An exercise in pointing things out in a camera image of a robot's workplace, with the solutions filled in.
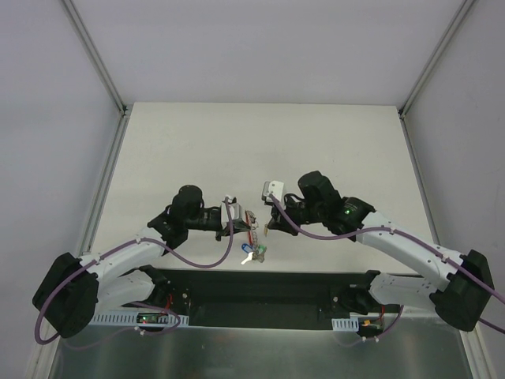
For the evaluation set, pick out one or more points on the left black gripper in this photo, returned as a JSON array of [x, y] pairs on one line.
[[228, 228]]

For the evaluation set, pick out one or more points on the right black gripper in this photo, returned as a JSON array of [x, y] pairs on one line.
[[278, 220]]

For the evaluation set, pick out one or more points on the key holder with red handle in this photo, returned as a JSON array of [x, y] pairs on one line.
[[252, 233]]

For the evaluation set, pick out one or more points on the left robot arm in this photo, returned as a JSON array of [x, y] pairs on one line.
[[75, 289]]

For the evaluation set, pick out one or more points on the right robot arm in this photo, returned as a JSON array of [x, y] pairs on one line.
[[453, 285]]

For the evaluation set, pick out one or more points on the blue tagged key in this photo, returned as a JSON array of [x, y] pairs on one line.
[[249, 253]]

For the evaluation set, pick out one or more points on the green tagged key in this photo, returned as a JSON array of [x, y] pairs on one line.
[[260, 253]]

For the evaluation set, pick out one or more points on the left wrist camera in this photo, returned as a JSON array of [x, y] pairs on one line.
[[231, 211]]

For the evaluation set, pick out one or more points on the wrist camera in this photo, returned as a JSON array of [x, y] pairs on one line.
[[231, 211], [272, 189]]

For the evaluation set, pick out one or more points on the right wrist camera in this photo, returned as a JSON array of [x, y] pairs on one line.
[[272, 189]]

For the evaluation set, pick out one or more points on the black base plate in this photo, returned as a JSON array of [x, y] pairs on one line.
[[274, 300]]

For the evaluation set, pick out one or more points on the right white cable duct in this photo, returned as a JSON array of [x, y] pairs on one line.
[[350, 324]]

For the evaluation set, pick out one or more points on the white cable duct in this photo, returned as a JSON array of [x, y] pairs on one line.
[[138, 318], [350, 324]]

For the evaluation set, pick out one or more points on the left white cable duct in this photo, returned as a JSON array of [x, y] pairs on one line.
[[138, 318]]

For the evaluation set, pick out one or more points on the left aluminium rail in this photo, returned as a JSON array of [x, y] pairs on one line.
[[91, 221]]

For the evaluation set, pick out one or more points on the aluminium rail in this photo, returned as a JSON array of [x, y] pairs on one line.
[[420, 183], [91, 221]]

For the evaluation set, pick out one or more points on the right aluminium rail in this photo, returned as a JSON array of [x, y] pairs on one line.
[[420, 183]]

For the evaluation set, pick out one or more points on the left aluminium frame post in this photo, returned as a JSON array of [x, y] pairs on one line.
[[75, 19]]

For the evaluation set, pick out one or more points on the aluminium frame post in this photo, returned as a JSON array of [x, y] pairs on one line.
[[457, 21], [75, 19]]

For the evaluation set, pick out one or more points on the right aluminium frame post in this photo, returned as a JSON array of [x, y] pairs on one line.
[[457, 21]]

